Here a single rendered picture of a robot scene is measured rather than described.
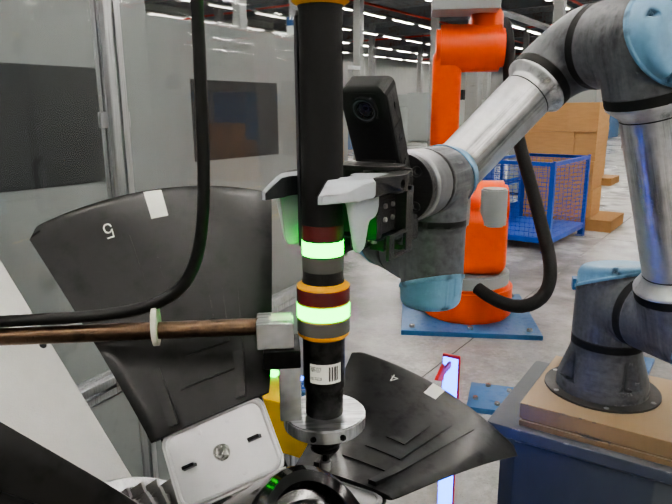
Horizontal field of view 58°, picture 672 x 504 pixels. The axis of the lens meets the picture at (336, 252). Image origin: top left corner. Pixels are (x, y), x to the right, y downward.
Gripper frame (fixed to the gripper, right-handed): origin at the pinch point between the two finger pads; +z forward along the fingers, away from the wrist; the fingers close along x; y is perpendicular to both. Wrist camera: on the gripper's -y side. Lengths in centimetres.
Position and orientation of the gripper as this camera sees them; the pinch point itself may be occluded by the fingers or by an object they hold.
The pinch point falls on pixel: (300, 186)
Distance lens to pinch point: 44.9
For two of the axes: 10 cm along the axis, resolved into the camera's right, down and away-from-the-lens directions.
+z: -4.9, 1.9, -8.5
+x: -8.7, -1.2, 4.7
